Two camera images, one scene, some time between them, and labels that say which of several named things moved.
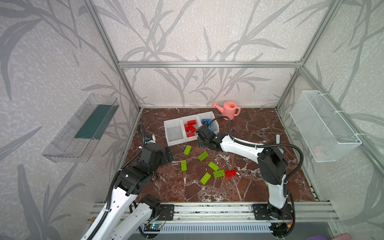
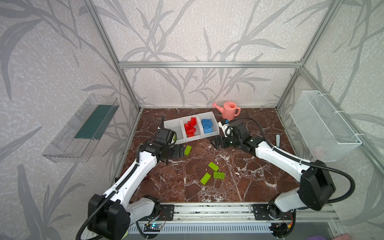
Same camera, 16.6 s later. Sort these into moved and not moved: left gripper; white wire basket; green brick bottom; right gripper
Moved: right gripper; left gripper
Not moved: white wire basket; green brick bottom
